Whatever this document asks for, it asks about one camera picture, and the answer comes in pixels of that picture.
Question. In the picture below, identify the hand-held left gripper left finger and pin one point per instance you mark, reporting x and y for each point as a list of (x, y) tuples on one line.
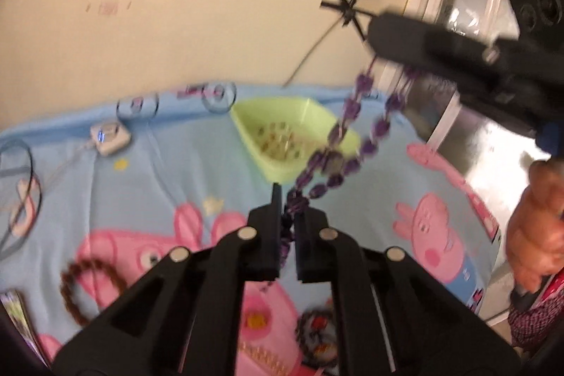
[(268, 244)]

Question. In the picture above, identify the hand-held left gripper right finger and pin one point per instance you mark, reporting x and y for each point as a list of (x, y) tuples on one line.
[(308, 248)]

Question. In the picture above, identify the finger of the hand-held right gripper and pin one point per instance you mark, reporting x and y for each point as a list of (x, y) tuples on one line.
[(432, 45)]

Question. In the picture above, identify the green plastic basket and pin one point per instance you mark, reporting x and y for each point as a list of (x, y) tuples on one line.
[(282, 111)]

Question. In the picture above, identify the person's right hand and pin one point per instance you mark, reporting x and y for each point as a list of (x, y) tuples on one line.
[(535, 226)]

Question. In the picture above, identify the black tape cross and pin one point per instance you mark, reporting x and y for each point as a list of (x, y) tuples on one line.
[(348, 8)]

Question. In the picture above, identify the cartoon pig printed blanket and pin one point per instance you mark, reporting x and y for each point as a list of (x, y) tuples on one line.
[(167, 182)]

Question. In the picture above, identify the small white charger device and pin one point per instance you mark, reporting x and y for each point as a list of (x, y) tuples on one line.
[(110, 137)]

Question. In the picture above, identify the red checked clothing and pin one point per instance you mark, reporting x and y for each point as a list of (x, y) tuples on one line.
[(535, 318)]

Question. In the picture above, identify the smartphone in gold case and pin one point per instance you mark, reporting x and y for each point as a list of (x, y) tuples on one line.
[(20, 323)]

